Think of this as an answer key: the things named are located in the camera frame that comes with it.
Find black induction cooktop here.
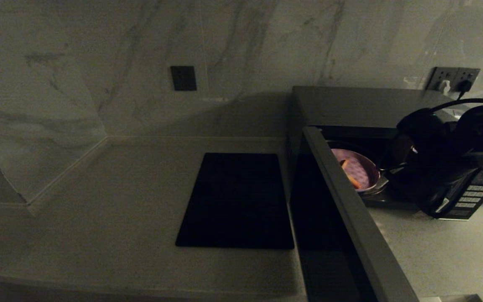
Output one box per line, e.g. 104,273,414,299
176,152,294,249

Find purple plate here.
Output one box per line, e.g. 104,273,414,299
330,148,381,193

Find dark single wall socket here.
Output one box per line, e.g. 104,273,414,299
171,65,197,91

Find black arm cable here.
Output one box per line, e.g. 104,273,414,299
430,98,483,115

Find silver black microwave oven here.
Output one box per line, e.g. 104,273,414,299
290,86,483,221

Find dark glass microwave door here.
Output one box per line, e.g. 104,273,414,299
290,126,419,302

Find grey wall socket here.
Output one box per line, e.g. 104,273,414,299
454,68,480,93
426,67,457,92

